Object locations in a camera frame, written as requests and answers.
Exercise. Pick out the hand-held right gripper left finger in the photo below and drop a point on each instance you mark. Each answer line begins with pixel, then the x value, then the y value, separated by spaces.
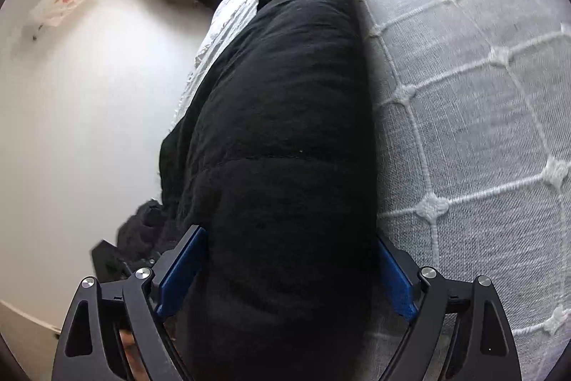
pixel 183 274

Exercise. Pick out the dark fuzzy cloth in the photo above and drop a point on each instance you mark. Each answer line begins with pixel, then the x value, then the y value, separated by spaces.
pixel 140 227

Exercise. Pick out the white quilted bedspread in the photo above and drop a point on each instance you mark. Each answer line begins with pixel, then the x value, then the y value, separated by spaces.
pixel 455 104

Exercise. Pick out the white paper with red print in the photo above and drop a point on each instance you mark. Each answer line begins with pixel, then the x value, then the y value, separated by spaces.
pixel 62 1

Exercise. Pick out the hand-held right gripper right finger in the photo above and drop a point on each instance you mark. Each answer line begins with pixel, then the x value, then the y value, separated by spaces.
pixel 397 278

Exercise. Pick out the black box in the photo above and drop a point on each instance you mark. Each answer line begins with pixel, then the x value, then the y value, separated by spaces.
pixel 105 258

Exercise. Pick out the black garment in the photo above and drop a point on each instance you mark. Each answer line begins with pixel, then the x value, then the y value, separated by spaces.
pixel 285 131

